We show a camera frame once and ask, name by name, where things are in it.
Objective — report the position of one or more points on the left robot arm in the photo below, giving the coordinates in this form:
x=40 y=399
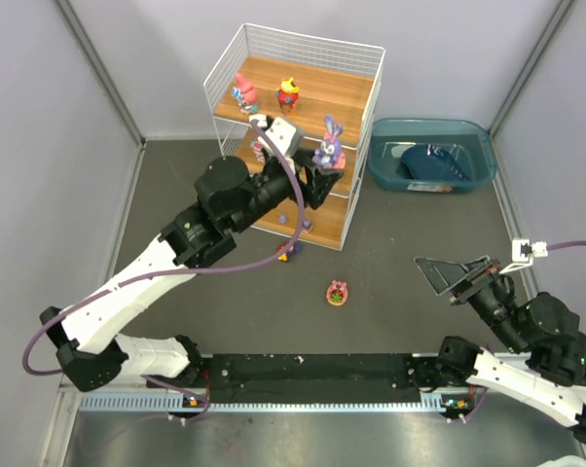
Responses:
x=90 y=347

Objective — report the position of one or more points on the navy bird toy red hat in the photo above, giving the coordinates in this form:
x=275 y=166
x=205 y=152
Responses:
x=285 y=254

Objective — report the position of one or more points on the yellow bear ice cream cone toy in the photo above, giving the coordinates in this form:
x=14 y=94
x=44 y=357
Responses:
x=287 y=95

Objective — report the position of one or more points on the pink toy with goggles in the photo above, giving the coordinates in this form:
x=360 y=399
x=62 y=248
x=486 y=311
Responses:
x=257 y=148

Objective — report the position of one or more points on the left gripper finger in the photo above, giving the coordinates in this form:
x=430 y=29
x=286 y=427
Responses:
x=319 y=186
x=318 y=164

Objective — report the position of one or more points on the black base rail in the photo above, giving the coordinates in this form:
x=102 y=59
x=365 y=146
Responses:
x=356 y=378

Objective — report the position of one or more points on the purple bunny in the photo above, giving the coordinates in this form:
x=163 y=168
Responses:
x=330 y=153

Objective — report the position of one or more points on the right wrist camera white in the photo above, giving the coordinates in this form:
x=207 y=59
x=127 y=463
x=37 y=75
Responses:
x=523 y=254

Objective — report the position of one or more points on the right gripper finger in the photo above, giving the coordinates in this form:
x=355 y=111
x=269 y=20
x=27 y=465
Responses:
x=482 y=263
x=444 y=276

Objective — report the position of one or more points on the pink bear donut toy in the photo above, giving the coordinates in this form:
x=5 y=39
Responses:
x=337 y=293

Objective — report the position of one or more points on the white wire wooden shelf rack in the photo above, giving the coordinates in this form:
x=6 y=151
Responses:
x=335 y=77

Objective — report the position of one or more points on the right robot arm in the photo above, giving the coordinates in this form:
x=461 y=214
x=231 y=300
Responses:
x=553 y=380

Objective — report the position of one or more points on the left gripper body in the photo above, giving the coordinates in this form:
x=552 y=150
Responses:
x=302 y=178

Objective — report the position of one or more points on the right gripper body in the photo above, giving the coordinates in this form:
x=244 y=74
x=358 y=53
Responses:
x=469 y=278

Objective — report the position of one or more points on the dark blue pouch in bin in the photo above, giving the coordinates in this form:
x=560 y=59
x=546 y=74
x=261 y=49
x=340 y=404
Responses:
x=432 y=163

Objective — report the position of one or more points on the teal plastic bin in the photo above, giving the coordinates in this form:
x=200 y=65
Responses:
x=469 y=144

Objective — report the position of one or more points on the pink rabbit toy blue bow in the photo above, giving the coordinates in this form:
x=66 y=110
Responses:
x=245 y=95

